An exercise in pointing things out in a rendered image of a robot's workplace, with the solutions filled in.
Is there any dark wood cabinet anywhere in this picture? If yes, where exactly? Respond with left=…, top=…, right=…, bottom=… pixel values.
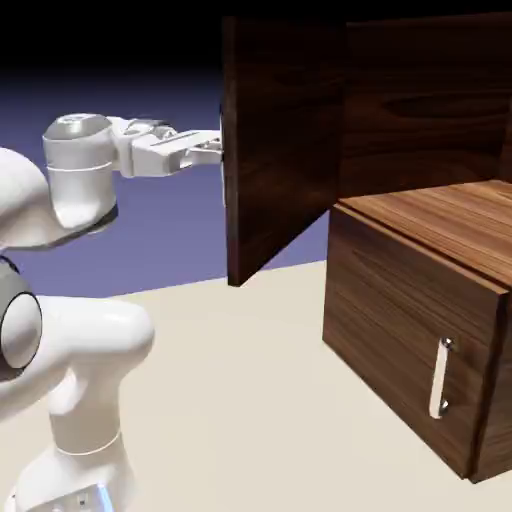
left=320, top=10, right=512, bottom=486

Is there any curved silver door handle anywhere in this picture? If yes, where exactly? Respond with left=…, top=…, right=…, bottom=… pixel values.
left=427, top=336, right=458, bottom=421

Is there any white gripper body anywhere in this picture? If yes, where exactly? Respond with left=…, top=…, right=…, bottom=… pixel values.
left=126, top=130, right=202, bottom=179

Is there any dark wood cabinet door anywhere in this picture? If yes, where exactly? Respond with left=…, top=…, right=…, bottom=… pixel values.
left=320, top=202, right=512, bottom=480
left=221, top=15, right=348, bottom=288

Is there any thin silver door handle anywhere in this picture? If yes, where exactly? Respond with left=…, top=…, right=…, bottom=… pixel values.
left=218, top=104, right=228, bottom=210

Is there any dark wood closed cabinet door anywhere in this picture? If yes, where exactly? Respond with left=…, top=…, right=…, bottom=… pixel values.
left=320, top=202, right=512, bottom=480

